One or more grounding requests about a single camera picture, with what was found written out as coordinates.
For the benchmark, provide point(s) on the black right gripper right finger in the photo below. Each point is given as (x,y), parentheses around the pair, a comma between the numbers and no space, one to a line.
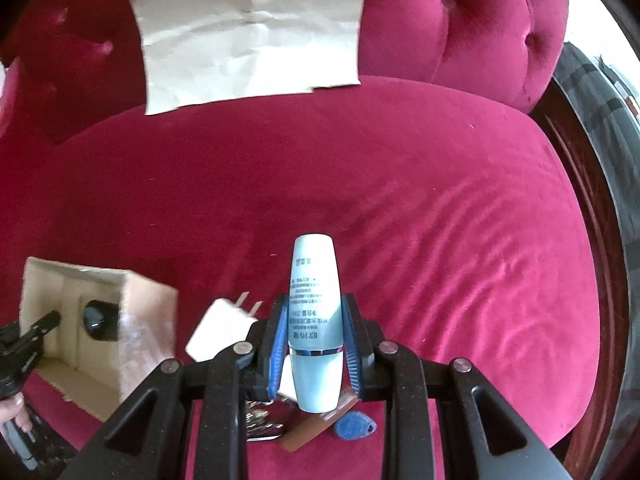
(361,339)

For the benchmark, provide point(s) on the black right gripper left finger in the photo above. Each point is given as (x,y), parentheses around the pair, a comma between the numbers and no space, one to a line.
(270,341)

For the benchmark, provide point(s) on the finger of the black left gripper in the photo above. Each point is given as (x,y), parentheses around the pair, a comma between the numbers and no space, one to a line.
(44,325)

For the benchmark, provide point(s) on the light blue lotion bottle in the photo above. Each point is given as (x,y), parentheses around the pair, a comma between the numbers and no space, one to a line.
(315,324)

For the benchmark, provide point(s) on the white USB wall charger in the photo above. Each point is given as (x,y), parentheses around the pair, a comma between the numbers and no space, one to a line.
(224,323)

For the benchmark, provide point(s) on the cardboard box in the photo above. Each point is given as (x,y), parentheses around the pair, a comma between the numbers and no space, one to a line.
(98,375)

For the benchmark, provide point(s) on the person's left hand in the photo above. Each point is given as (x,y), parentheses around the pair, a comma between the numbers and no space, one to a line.
(13,409)

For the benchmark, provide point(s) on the black round jar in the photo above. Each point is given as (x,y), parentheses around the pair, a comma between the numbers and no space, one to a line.
(100,320)

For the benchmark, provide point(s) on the blue key fob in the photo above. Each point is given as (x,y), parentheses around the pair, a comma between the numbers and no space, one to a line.
(354,425)

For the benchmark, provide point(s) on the metal key bunch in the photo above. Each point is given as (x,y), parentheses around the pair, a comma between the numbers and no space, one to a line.
(264,421)

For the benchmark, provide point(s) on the red velvet sofa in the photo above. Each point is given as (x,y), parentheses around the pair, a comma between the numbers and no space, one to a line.
(454,222)

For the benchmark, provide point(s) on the brown paper sheet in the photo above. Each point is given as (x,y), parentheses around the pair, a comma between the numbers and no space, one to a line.
(201,51)

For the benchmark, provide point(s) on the grey plaid blanket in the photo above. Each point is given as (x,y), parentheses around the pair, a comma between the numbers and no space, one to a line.
(594,132)

